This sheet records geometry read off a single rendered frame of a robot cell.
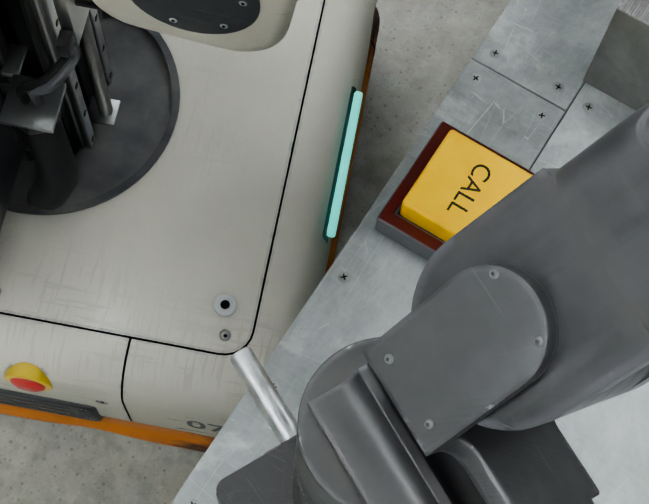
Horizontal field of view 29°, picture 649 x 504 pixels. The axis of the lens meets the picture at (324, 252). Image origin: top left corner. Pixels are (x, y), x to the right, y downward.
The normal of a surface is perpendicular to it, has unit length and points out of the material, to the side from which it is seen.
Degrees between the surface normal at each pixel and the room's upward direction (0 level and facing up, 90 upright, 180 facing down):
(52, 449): 0
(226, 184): 0
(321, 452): 1
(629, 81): 90
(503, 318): 44
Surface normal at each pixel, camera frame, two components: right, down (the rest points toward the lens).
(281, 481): 0.04, -0.37
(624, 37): -0.53, 0.78
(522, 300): -0.58, 0.06
